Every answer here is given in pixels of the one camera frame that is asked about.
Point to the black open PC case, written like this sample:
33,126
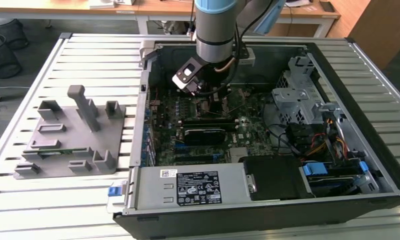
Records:
220,222

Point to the black RAM slot bank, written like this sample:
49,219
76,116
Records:
206,124

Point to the green motherboard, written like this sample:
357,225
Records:
253,120

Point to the black expansion slot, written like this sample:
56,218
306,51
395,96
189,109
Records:
194,159

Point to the blue case latch tab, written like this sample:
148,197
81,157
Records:
116,191

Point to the white box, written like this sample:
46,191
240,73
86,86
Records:
101,5

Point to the wooden cabinet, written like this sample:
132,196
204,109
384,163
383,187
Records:
380,30

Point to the black phone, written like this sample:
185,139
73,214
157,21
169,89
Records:
326,6

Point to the wooden desk white frame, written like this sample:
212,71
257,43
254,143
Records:
36,10

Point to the silver metal drive cage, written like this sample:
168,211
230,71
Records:
293,100

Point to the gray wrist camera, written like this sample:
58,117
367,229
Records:
248,58

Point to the blue disk carrier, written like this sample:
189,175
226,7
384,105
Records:
314,170

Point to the gray labelled power supply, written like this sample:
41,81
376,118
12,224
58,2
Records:
153,185

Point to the gray parts rack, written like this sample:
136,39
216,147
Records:
76,150

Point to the black mesh waste bin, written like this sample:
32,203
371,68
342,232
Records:
2,60
16,32

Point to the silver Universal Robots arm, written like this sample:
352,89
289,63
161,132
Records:
213,30

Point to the black graphics card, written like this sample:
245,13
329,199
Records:
202,137

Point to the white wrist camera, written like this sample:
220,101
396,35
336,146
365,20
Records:
186,75

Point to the green RAM stick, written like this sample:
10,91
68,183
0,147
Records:
69,150

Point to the blue drive bay clip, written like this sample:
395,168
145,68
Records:
363,167

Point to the CPU socket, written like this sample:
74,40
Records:
201,106

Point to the silver chipset heat sink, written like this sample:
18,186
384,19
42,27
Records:
238,153

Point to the black plastic shroud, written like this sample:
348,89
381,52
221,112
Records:
273,177

